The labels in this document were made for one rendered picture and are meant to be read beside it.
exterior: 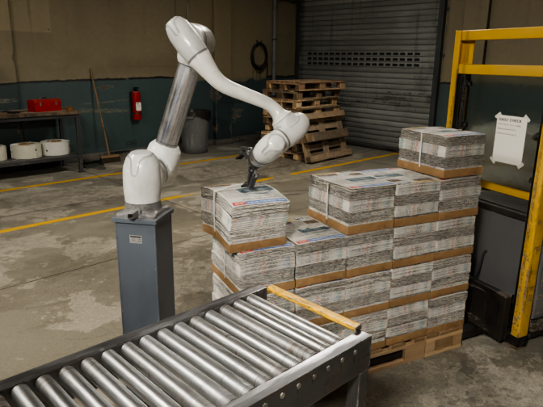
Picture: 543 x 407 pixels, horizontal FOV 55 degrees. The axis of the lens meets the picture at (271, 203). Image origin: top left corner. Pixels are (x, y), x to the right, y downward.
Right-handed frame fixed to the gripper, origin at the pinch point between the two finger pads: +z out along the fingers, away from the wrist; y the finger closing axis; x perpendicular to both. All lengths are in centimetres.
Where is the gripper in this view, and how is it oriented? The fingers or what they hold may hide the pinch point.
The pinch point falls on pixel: (242, 171)
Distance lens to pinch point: 247.6
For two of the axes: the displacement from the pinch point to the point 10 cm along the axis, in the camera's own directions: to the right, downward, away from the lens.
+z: -4.0, 2.4, 8.9
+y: 1.9, 9.7, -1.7
